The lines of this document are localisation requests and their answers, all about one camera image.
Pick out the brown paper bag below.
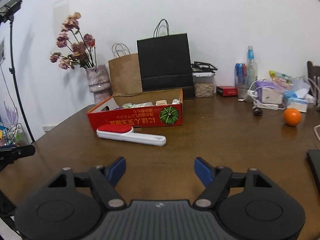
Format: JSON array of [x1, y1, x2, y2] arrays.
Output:
[[108, 43, 143, 96]]

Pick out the clear container with grains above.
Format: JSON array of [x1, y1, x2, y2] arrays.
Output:
[[191, 61, 218, 98]]

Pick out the dark wooden chair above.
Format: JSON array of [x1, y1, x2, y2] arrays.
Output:
[[307, 61, 320, 106]]

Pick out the beige square jar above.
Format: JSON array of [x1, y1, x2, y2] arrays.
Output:
[[156, 100, 167, 106]]

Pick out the red cardboard box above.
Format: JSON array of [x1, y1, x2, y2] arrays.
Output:
[[87, 88, 183, 130]]

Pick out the clear glass bottle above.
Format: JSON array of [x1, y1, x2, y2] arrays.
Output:
[[246, 46, 258, 87]]

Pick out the small black object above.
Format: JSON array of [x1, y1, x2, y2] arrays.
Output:
[[253, 107, 263, 116]]

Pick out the purple white tissue pack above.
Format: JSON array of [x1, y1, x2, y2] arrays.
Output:
[[246, 80, 285, 110]]

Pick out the wall poster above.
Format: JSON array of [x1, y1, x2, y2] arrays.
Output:
[[0, 38, 5, 64]]

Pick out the small white spray bottle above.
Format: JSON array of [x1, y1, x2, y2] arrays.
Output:
[[172, 99, 180, 105]]

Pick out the colourful snack packet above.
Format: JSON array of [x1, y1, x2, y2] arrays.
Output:
[[268, 70, 292, 83]]

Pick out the black paper bag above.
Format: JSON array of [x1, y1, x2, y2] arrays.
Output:
[[137, 19, 195, 99]]

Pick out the wire rack with bottles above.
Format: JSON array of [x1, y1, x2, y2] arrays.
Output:
[[1, 123, 29, 146]]

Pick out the drinking glass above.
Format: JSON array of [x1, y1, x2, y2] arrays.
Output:
[[236, 85, 249, 101]]

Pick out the orange fruit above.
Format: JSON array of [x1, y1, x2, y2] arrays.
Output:
[[283, 108, 302, 127]]

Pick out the black smartphone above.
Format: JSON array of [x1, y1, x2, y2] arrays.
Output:
[[306, 150, 320, 182]]

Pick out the large white labelled bottle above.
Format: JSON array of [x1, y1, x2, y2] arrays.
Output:
[[130, 102, 153, 108]]

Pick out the white red lint brush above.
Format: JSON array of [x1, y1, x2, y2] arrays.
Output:
[[96, 124, 167, 146]]

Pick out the studio light on stand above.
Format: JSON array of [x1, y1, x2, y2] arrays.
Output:
[[1, 0, 35, 144]]

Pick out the red flat box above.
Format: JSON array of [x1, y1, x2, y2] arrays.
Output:
[[216, 86, 238, 96]]

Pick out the purple mermaid tail decoration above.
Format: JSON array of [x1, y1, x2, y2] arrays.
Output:
[[4, 102, 18, 127]]

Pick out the dried pink roses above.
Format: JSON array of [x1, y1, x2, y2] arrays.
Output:
[[49, 11, 97, 70]]

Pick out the blue drink can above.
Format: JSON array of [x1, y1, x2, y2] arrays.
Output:
[[234, 63, 247, 88]]

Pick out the blue tissue box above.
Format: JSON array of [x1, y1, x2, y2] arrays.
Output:
[[283, 90, 308, 113]]

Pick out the pink marbled vase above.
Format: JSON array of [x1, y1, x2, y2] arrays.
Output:
[[86, 65, 111, 105]]

